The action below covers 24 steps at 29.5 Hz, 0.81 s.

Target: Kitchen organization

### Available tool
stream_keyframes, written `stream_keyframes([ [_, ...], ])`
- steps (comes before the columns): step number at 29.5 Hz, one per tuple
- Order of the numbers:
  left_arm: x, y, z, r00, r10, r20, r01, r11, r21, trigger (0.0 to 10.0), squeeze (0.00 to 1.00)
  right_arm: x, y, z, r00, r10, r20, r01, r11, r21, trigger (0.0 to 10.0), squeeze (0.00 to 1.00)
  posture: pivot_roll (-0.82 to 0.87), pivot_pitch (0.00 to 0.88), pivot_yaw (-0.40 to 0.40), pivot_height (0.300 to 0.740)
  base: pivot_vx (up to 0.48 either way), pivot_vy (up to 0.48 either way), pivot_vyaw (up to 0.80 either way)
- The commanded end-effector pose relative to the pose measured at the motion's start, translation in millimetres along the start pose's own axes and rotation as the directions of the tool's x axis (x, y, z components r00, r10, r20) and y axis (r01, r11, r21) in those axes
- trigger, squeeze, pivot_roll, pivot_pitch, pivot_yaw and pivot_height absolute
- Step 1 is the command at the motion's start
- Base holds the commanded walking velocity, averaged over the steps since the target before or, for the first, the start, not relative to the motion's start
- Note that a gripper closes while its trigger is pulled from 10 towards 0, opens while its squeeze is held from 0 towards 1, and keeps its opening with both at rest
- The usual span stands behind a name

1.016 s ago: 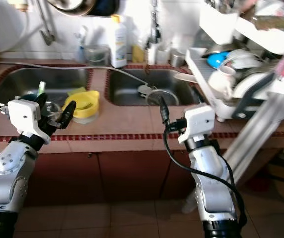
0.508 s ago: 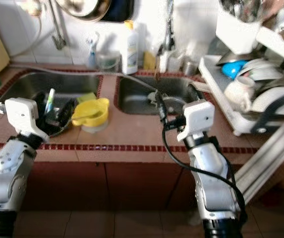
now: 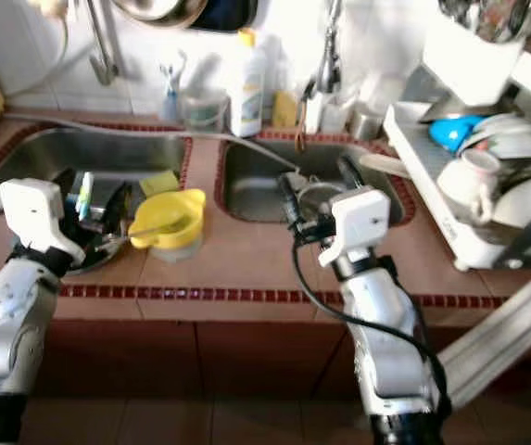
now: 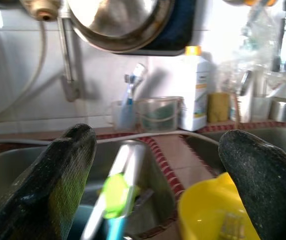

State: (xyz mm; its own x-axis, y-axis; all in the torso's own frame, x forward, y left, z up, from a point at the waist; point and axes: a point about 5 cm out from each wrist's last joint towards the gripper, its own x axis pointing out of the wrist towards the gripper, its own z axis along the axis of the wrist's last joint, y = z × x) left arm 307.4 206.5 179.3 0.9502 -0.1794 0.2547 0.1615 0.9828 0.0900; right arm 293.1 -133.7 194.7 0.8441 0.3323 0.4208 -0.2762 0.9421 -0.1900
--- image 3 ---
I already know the grey metal bar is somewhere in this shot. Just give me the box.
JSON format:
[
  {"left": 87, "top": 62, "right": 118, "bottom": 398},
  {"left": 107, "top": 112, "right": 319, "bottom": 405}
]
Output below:
[{"left": 439, "top": 273, "right": 531, "bottom": 409}]

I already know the white plastic base bowl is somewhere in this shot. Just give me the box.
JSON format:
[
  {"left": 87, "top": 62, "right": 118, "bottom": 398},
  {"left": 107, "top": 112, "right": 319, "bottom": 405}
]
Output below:
[{"left": 152, "top": 243, "right": 204, "bottom": 265}]

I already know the chrome kitchen faucet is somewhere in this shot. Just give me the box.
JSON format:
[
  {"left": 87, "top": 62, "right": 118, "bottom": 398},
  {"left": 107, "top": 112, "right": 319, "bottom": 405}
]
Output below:
[{"left": 316, "top": 0, "right": 345, "bottom": 94}]

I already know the clear plastic pail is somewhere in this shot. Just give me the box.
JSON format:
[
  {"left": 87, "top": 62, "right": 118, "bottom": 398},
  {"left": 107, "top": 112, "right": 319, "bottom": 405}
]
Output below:
[{"left": 180, "top": 90, "right": 227, "bottom": 134}]

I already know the chrome wall tap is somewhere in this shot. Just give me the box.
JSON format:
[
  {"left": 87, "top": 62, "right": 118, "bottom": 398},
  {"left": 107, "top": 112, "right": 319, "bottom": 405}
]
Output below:
[{"left": 84, "top": 0, "right": 120, "bottom": 87}]

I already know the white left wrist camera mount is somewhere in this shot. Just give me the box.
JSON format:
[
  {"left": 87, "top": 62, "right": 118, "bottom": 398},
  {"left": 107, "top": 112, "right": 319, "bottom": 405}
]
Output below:
[{"left": 0, "top": 178, "right": 82, "bottom": 267}]

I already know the green white toothbrush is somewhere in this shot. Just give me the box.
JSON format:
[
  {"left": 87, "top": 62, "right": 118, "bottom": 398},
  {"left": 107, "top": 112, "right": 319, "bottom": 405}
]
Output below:
[{"left": 78, "top": 171, "right": 95, "bottom": 222}]

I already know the hanging black pan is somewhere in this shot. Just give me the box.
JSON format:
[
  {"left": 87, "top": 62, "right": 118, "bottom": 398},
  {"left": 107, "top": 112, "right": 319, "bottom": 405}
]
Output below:
[{"left": 191, "top": 0, "right": 257, "bottom": 32}]

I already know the blue plastic bowl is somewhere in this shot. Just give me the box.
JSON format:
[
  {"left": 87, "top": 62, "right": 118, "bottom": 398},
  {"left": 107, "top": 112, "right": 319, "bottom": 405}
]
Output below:
[{"left": 429, "top": 114, "right": 486, "bottom": 154}]

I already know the clear toothbrush cup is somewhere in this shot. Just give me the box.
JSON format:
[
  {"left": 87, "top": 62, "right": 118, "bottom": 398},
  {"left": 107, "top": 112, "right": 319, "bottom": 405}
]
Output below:
[{"left": 160, "top": 88, "right": 183, "bottom": 126}]

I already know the yellow plastic bowl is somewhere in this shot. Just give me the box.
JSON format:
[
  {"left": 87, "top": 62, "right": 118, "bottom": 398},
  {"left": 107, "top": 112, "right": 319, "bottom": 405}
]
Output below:
[{"left": 128, "top": 189, "right": 208, "bottom": 251}]

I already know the steel sink basin with drain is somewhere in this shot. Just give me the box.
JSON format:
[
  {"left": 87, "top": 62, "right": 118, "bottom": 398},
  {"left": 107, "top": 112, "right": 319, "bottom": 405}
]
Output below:
[{"left": 221, "top": 139, "right": 414, "bottom": 223}]

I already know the beige tap water filter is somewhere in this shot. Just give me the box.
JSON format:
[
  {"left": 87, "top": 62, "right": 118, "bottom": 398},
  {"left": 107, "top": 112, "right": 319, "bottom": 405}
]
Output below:
[{"left": 27, "top": 0, "right": 67, "bottom": 19}]

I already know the round steel pot lid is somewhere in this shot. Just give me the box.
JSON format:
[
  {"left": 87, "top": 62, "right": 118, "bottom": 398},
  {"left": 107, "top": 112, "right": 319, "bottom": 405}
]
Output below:
[{"left": 297, "top": 181, "right": 349, "bottom": 219}]

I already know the white black brush holder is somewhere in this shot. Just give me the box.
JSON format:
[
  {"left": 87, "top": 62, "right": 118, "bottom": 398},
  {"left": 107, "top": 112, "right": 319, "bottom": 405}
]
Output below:
[{"left": 302, "top": 82, "right": 326, "bottom": 134}]

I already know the plain yellow sponge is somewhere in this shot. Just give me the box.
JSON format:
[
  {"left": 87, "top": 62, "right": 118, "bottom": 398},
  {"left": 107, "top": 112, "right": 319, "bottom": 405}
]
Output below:
[{"left": 272, "top": 91, "right": 300, "bottom": 129}]

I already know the grey water hose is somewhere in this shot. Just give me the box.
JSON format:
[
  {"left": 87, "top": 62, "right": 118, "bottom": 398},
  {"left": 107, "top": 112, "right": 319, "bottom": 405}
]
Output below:
[{"left": 4, "top": 113, "right": 303, "bottom": 172}]

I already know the beige rice paddle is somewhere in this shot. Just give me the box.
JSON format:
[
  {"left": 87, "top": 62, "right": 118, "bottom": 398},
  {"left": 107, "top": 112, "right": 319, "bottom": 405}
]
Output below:
[{"left": 360, "top": 153, "right": 410, "bottom": 179}]

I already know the white floral bowl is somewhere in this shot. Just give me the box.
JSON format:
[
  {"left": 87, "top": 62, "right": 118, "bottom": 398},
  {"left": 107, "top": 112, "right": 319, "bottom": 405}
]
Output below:
[{"left": 460, "top": 111, "right": 531, "bottom": 163}]

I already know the white plastic dish rack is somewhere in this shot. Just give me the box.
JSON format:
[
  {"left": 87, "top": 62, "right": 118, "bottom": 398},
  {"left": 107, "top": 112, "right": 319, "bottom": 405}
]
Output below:
[{"left": 384, "top": 100, "right": 531, "bottom": 272}]

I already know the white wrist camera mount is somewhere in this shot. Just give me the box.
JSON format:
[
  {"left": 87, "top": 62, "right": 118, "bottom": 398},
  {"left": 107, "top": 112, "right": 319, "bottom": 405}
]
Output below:
[
  {"left": 0, "top": 178, "right": 82, "bottom": 267},
  {"left": 317, "top": 186, "right": 392, "bottom": 271}
]

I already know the small steel cup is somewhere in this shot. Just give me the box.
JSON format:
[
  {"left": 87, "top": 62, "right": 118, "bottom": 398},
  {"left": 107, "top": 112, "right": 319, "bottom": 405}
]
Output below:
[{"left": 350, "top": 104, "right": 386, "bottom": 140}]

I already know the white plastic tray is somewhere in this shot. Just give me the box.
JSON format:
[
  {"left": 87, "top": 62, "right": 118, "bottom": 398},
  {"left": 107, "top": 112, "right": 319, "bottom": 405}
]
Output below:
[{"left": 423, "top": 14, "right": 530, "bottom": 108}]

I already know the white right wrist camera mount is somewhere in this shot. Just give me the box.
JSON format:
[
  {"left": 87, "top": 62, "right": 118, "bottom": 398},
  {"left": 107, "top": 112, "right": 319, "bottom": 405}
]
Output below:
[{"left": 317, "top": 186, "right": 392, "bottom": 271}]

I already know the hanging steel wok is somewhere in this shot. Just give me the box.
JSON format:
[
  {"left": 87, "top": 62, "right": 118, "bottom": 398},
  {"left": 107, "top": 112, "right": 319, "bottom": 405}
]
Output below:
[{"left": 112, "top": 0, "right": 206, "bottom": 27}]

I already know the white detergent bottle yellow cap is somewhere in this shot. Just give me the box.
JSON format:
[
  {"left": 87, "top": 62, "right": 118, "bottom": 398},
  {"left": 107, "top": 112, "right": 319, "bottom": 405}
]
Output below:
[{"left": 228, "top": 28, "right": 268, "bottom": 138}]

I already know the yellow green dish sponge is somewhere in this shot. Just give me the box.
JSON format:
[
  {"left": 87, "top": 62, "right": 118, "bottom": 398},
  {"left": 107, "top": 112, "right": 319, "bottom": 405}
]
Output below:
[{"left": 140, "top": 170, "right": 181, "bottom": 197}]

